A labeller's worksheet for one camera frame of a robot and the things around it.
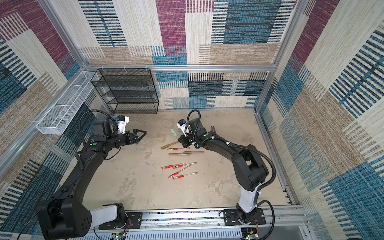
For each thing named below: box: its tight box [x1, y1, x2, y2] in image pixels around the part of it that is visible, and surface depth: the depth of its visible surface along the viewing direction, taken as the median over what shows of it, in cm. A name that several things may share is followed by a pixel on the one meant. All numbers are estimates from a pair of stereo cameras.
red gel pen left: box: [161, 162, 187, 170], surface depth 93 cm
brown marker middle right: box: [182, 151, 205, 154], surface depth 98 cm
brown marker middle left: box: [168, 152, 191, 156], surface depth 98 cm
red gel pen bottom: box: [172, 171, 199, 180], surface depth 89 cm
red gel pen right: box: [172, 162, 197, 169], surface depth 93 cm
